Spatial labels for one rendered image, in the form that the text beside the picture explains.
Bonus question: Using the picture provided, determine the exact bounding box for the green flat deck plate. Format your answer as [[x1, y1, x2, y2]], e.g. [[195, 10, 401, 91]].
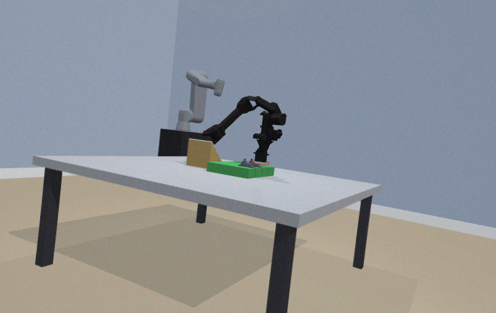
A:
[[207, 158, 275, 178]]

